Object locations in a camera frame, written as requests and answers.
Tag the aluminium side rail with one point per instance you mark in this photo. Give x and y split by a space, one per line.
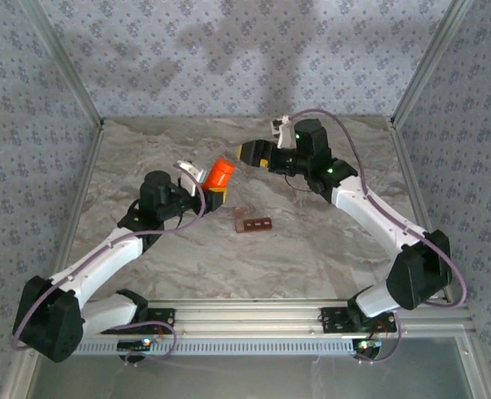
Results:
407 166
86 174

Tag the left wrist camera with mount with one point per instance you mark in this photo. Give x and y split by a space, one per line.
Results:
189 174

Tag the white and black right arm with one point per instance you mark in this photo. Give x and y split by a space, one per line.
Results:
369 216

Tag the grey metal sheet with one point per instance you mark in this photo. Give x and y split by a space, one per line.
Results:
249 378

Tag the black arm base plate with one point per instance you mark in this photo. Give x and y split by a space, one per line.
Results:
162 316
332 320

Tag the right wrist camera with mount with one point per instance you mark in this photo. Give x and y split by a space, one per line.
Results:
286 135

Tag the orange plastic pill bottle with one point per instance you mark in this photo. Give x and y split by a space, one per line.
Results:
214 180

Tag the small lit circuit board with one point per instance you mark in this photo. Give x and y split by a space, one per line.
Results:
135 345
367 345

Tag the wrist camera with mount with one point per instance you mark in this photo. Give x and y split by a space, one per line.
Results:
189 174
286 135

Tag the aluminium frame post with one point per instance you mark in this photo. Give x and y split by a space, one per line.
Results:
18 374
482 374
64 62
427 62

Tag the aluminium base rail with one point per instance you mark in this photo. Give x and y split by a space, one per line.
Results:
249 316

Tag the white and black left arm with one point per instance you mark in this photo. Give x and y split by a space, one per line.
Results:
99 266

